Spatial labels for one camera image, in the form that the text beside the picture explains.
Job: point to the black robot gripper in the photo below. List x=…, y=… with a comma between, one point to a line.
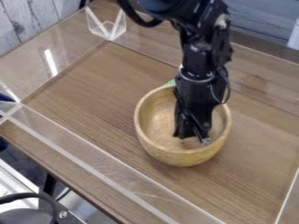
x=197, y=97

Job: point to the light wooden bowl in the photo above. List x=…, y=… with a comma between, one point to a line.
x=153, y=128

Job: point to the green rectangular block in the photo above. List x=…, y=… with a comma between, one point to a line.
x=171, y=82

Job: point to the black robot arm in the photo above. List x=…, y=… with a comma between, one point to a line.
x=201, y=22

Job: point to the black table leg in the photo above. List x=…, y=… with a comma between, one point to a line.
x=49, y=184

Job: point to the clear acrylic tray enclosure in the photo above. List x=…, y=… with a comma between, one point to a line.
x=92, y=118

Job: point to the black metal bracket with screw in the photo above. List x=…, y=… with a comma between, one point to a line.
x=53, y=212

